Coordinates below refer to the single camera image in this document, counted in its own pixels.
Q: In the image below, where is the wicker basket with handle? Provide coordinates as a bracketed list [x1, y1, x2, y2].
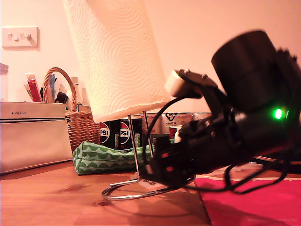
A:
[42, 67, 101, 153]

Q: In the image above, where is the black camera cable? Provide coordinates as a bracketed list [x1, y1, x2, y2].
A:
[147, 96, 189, 167]

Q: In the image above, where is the blue packet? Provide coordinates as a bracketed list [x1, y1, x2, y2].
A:
[48, 74, 57, 103]

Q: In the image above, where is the pale camera box with bracket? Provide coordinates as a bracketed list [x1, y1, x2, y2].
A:
[164, 68, 219, 99]

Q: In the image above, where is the black brush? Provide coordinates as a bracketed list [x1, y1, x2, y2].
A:
[55, 92, 69, 104]

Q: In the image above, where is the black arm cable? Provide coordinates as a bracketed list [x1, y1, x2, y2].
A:
[223, 150, 293, 194]

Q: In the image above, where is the clear plastic container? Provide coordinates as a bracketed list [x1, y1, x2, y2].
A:
[0, 63, 9, 102]

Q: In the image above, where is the white wall light switch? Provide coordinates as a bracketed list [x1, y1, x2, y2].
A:
[1, 26, 40, 51]

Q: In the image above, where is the white torn cardboard box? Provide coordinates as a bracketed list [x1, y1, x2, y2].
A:
[79, 103, 94, 113]

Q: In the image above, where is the dark red patterned mug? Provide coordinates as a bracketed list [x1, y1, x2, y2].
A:
[168, 125, 184, 144]

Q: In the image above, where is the white paper towel roll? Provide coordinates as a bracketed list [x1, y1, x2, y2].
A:
[62, 0, 172, 123]

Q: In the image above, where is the green wave-patterned zip pouch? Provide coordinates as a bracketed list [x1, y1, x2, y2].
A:
[72, 140, 156, 176]

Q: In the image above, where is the white slim bottle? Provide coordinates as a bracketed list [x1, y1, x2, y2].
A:
[68, 76, 82, 111]

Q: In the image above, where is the white Lancome vanity bag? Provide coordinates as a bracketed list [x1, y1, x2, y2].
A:
[0, 101, 73, 175]

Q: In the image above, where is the red and white tube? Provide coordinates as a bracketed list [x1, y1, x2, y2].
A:
[25, 73, 43, 103]

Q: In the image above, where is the pink paper sheet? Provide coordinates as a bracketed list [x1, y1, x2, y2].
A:
[195, 178, 301, 226]

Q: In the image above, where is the metallic wire towel stand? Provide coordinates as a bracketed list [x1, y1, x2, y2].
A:
[102, 110, 196, 201]

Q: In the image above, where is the black zipped glasses case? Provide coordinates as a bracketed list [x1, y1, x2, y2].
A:
[253, 150, 301, 174]

